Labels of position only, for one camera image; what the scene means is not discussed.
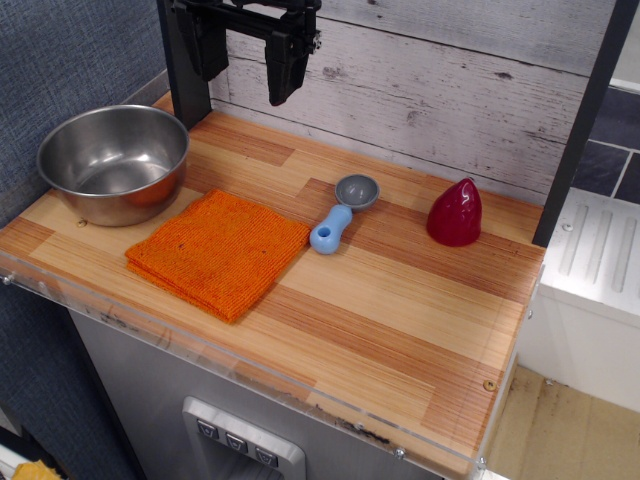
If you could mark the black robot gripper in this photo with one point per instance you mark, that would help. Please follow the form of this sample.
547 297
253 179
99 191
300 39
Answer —
290 37

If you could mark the red strawberry-shaped toy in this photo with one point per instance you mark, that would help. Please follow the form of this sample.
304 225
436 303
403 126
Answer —
455 218

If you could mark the yellow object bottom left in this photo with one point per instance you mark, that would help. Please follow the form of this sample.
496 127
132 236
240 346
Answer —
35 471

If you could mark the stainless steel bowl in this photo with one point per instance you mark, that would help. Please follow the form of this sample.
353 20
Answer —
116 166

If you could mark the blue grey toy scoop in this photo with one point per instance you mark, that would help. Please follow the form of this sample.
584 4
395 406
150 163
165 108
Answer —
354 194

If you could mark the orange knitted cloth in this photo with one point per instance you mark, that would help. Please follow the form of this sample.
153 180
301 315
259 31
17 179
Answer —
221 254

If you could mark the silver toy fridge cabinet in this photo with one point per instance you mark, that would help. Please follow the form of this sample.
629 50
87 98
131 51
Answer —
147 387

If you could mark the clear acrylic edge guard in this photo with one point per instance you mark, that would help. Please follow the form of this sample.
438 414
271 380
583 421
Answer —
334 347

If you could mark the grey dispenser button panel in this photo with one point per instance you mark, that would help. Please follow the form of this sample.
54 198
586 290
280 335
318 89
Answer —
228 447

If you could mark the white toy sink unit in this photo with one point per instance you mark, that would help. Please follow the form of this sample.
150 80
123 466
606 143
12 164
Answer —
582 328

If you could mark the black left vertical post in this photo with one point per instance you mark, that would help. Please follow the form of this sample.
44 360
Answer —
189 92

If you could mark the black vertical post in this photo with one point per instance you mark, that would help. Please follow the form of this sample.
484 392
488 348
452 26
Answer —
189 92
606 61

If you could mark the black right vertical post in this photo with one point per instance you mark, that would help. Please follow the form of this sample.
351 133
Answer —
606 61

